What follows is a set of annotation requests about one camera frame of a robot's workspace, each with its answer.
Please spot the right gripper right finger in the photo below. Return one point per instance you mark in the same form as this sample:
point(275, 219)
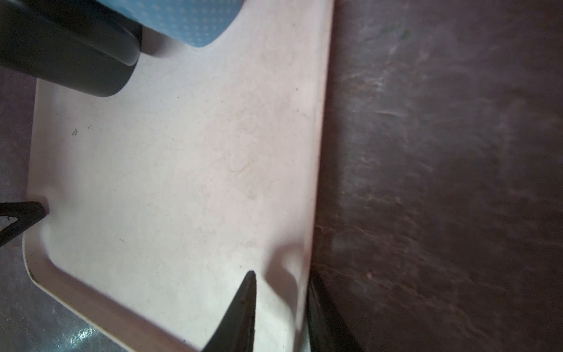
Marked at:
point(327, 328)

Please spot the black mug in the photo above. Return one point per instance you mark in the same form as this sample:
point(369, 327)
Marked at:
point(81, 45)

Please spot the beige serving tray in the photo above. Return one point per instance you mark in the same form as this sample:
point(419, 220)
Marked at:
point(202, 168)

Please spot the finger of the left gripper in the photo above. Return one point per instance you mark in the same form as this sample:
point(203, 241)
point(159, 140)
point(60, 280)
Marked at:
point(27, 214)

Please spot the light blue floral mug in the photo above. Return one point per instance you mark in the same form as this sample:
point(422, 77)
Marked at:
point(194, 22)

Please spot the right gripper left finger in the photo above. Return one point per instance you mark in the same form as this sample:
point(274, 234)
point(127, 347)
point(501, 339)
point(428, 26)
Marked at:
point(236, 332)

